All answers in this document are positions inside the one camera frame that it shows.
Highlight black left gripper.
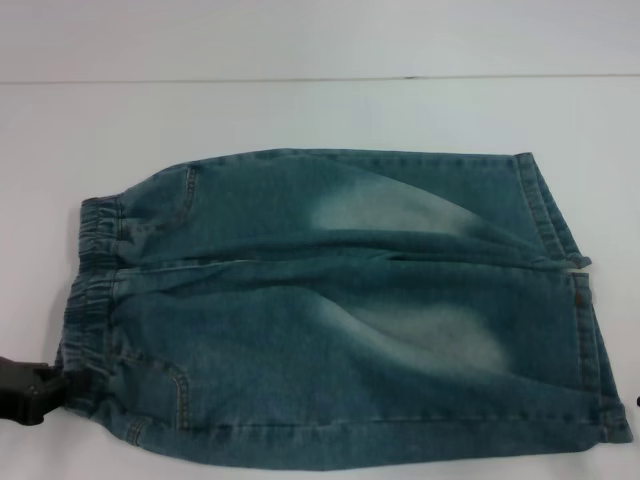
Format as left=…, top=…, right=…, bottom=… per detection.
left=0, top=354, right=69, bottom=420

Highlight blue denim shorts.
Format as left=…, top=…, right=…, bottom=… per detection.
left=58, top=146, right=632, bottom=464

